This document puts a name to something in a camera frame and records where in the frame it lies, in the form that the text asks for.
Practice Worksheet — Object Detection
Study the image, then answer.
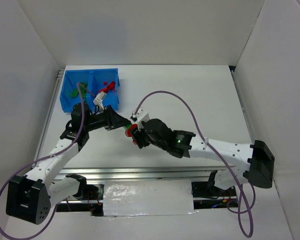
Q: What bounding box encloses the red green lego tower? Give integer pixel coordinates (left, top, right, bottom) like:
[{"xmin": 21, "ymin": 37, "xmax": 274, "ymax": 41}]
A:
[{"xmin": 125, "ymin": 124, "xmax": 138, "ymax": 145}]

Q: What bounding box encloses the red 2x4 lego brick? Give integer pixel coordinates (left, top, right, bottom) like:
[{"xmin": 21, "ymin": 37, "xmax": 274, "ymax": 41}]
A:
[{"xmin": 106, "ymin": 81, "xmax": 116, "ymax": 91}]

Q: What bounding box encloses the dark green 2x2 lego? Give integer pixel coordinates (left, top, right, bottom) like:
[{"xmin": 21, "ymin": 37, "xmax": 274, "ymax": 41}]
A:
[{"xmin": 79, "ymin": 82, "xmax": 88, "ymax": 91}]

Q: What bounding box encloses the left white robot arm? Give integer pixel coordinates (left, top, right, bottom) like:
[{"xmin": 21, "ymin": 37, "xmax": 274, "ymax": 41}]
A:
[{"xmin": 5, "ymin": 103, "xmax": 130, "ymax": 225}]

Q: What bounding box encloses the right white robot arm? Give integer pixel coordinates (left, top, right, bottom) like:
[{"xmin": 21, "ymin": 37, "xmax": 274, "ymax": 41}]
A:
[{"xmin": 125, "ymin": 118, "xmax": 275, "ymax": 190}]

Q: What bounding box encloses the blue two-compartment bin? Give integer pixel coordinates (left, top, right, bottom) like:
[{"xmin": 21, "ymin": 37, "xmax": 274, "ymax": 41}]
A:
[{"xmin": 59, "ymin": 68, "xmax": 120, "ymax": 114}]

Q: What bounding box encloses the white foil-covered panel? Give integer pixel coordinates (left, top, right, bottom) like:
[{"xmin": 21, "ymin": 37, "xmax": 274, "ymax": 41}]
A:
[{"xmin": 103, "ymin": 180, "xmax": 195, "ymax": 217}]

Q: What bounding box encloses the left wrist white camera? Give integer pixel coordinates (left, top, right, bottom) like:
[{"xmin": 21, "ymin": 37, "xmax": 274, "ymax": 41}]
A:
[{"xmin": 93, "ymin": 91, "xmax": 107, "ymax": 112}]

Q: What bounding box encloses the wrist white camera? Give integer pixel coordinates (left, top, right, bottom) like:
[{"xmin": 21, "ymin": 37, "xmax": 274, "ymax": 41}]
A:
[
  {"xmin": 130, "ymin": 107, "xmax": 150, "ymax": 130},
  {"xmin": 93, "ymin": 91, "xmax": 107, "ymax": 112}
]

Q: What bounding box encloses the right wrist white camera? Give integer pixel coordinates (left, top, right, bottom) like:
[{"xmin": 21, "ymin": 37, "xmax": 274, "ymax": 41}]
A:
[{"xmin": 130, "ymin": 107, "xmax": 150, "ymax": 130}]

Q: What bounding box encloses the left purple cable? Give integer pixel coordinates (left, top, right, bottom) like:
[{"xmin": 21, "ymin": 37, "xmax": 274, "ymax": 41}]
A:
[{"xmin": 0, "ymin": 82, "xmax": 101, "ymax": 238}]

